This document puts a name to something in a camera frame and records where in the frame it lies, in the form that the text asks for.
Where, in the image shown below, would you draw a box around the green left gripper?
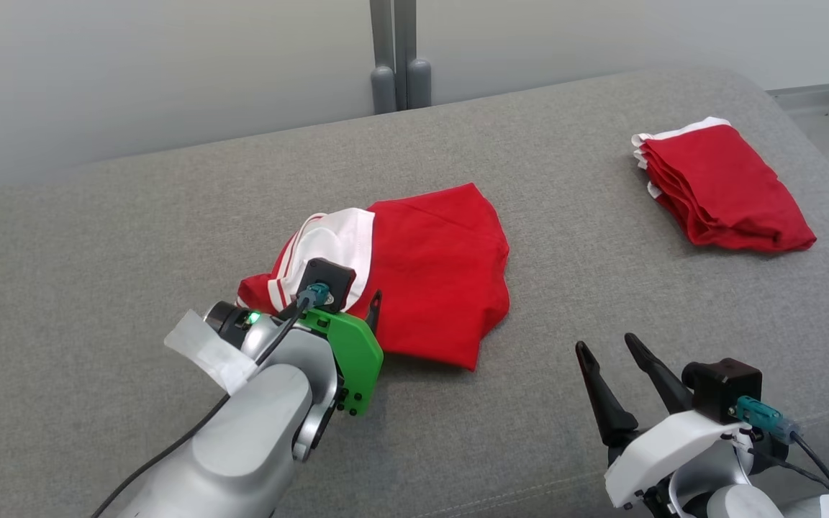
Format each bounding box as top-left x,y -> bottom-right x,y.
299,290 -> 384,417

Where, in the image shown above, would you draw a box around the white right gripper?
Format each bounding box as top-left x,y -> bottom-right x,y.
576,332 -> 746,512

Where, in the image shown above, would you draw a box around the red white basketball jersey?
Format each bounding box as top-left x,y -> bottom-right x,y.
237,183 -> 511,372

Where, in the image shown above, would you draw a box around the red shorts with white trim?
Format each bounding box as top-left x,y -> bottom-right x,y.
631,117 -> 817,253

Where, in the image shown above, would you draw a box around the white tape strip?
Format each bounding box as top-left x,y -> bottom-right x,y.
164,309 -> 261,395

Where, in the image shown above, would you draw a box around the teal left camera connector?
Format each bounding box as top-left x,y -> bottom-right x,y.
296,283 -> 332,310

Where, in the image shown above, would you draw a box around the teal camera connector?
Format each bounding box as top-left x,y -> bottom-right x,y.
735,396 -> 800,443
296,283 -> 332,310

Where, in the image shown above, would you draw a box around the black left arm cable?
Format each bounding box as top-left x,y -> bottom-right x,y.
91,299 -> 311,518

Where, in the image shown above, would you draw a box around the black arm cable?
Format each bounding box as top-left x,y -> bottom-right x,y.
746,432 -> 829,518
91,299 -> 311,518

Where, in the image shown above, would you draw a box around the teal right camera connector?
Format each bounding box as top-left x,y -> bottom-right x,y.
735,396 -> 800,443

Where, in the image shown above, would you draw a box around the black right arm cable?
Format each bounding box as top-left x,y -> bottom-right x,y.
746,432 -> 829,518

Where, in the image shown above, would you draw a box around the grey partition post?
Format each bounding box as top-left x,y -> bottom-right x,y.
369,0 -> 397,114
394,0 -> 432,110

